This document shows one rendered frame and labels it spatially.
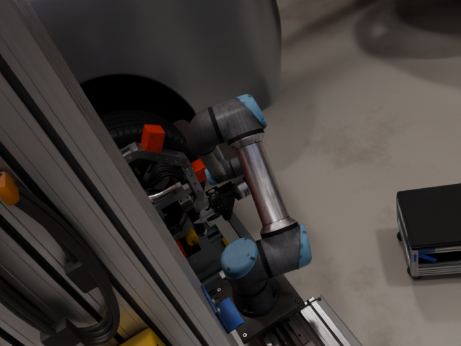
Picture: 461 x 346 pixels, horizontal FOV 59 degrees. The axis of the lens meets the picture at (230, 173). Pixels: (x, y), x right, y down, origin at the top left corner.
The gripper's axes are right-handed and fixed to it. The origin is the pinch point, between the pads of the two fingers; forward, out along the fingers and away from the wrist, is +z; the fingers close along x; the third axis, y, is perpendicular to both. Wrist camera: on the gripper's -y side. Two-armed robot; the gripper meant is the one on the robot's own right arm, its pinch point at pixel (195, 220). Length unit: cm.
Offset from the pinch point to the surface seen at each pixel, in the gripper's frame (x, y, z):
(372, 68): -142, -83, -202
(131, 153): -20.6, 28.5, 9.1
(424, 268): 36, -68, -83
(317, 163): -76, -83, -97
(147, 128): -23.9, 33.1, -1.3
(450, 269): 42, -70, -92
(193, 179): -20.5, 2.3, -8.1
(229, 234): -53, -75, -16
